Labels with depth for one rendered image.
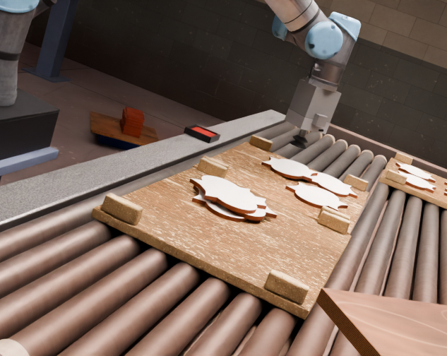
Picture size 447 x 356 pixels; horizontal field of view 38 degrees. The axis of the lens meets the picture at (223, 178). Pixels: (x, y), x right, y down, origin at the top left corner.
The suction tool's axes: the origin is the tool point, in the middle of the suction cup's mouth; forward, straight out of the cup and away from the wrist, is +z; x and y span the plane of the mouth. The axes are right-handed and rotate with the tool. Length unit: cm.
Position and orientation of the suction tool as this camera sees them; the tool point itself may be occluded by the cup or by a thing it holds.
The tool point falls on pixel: (297, 145)
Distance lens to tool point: 156.0
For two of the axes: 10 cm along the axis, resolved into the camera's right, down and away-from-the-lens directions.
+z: -3.2, 9.1, 2.7
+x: -5.2, -4.1, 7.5
